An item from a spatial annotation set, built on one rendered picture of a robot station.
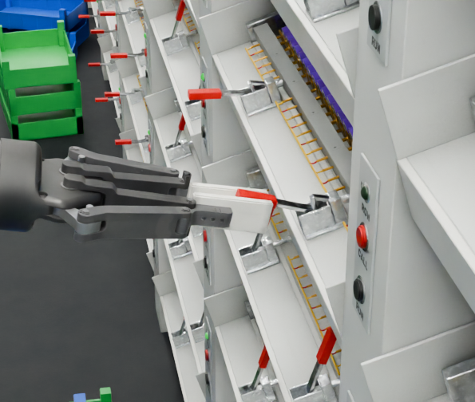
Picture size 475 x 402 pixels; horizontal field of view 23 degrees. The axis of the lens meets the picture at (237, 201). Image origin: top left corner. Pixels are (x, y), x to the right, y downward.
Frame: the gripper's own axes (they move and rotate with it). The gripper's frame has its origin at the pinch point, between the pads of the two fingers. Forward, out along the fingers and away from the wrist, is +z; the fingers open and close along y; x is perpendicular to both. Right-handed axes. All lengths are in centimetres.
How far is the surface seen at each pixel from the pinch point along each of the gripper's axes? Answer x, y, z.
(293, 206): 1.1, 0.4, 5.6
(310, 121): 2.9, -14.7, 10.6
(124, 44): -52, -185, 19
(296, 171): -0.7, -10.6, 9.0
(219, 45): -0.8, -44.4, 7.3
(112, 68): -79, -238, 25
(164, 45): -20, -96, 11
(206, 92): 0.1, -26.2, 2.4
